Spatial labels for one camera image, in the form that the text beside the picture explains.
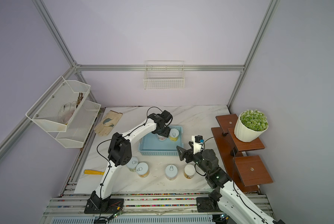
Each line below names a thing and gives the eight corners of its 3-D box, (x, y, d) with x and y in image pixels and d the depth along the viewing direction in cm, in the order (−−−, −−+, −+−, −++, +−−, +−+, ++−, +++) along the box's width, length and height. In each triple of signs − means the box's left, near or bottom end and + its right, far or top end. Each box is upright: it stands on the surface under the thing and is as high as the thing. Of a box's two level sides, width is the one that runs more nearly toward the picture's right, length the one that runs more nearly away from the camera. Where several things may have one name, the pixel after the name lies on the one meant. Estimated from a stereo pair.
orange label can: (136, 178, 85) (134, 174, 81) (138, 166, 90) (136, 162, 85) (149, 178, 85) (147, 174, 81) (150, 166, 90) (148, 162, 85)
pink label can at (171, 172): (165, 180, 84) (165, 177, 80) (165, 168, 89) (165, 164, 84) (177, 180, 84) (178, 177, 80) (177, 168, 89) (177, 164, 84)
